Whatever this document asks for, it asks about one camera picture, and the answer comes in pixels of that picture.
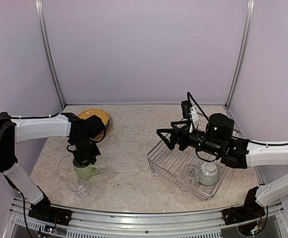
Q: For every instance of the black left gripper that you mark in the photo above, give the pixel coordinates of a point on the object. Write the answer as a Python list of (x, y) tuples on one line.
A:
[(86, 161)]

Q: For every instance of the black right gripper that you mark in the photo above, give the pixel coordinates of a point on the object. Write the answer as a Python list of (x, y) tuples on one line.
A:
[(183, 132)]

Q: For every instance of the light green mug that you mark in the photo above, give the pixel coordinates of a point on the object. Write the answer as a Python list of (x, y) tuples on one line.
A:
[(85, 171)]

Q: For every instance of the clear glass cup back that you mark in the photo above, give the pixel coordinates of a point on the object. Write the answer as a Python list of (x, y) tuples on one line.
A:
[(78, 185)]

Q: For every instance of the clear glass cup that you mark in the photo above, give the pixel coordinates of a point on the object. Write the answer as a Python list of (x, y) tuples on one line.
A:
[(78, 185), (191, 174)]

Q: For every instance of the blue polka dot plate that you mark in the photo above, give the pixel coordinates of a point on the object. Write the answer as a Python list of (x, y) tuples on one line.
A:
[(108, 125)]

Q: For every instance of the clear glass cup front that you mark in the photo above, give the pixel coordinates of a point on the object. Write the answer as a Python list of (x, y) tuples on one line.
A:
[(191, 174)]

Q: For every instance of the white green ceramic bowl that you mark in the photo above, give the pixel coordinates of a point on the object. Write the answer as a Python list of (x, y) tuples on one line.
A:
[(209, 174)]

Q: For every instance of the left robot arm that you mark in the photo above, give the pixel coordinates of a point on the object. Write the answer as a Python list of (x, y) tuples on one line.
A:
[(81, 134)]

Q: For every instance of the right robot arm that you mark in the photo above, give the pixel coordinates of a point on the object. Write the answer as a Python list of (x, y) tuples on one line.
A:
[(258, 153)]

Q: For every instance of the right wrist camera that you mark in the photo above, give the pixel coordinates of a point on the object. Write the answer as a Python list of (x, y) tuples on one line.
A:
[(189, 113)]

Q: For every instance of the metal wire dish rack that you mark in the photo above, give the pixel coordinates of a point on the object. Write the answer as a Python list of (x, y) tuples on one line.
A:
[(194, 157)]

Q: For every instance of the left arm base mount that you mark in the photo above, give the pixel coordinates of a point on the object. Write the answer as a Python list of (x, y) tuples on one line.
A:
[(44, 211)]

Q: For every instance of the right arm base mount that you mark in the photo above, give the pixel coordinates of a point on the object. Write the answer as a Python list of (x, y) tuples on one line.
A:
[(248, 211)]

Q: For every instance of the aluminium front frame rail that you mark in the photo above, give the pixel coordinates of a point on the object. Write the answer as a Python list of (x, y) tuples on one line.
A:
[(86, 223)]

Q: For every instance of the right aluminium corner post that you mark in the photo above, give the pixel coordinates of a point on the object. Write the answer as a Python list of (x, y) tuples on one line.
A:
[(241, 53)]

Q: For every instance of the aluminium corner post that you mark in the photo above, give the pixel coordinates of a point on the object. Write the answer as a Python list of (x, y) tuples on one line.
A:
[(241, 53), (48, 52)]

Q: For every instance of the left aluminium corner post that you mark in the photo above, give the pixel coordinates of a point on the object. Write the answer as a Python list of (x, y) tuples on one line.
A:
[(48, 52)]

